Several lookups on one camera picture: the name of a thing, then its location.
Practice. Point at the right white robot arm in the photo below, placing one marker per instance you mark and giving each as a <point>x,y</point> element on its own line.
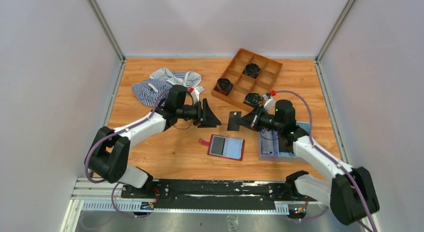
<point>348,191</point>

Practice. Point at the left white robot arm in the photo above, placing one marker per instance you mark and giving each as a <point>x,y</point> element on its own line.
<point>108,156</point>

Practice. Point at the striped blue white cloth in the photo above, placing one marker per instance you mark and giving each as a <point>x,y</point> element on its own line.
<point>157,86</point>

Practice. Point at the black rolled belt top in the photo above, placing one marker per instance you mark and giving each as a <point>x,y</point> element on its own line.
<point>252,70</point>

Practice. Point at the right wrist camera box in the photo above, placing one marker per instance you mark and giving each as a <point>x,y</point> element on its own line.
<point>268,102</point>

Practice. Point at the black yellow rolled belt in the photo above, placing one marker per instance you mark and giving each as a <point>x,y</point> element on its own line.
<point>253,99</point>

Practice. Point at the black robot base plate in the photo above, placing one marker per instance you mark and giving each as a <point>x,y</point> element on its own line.
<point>215,195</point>

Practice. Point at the blue plastic organizer box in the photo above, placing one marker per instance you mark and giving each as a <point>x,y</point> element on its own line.
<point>286,139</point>

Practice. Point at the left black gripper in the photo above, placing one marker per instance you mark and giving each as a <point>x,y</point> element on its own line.
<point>202,112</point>

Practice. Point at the red leather card holder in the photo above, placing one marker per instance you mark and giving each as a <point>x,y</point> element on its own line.
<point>233,148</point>

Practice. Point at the black rolled belt left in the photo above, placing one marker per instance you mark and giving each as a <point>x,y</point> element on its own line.
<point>223,86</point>

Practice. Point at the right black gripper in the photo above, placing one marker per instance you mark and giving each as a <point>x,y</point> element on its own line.
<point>253,118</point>

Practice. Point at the wooden compartment tray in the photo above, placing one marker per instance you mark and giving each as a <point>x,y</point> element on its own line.
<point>243,84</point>

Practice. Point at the silver item in organizer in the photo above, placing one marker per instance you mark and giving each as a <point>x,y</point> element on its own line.
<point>268,143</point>

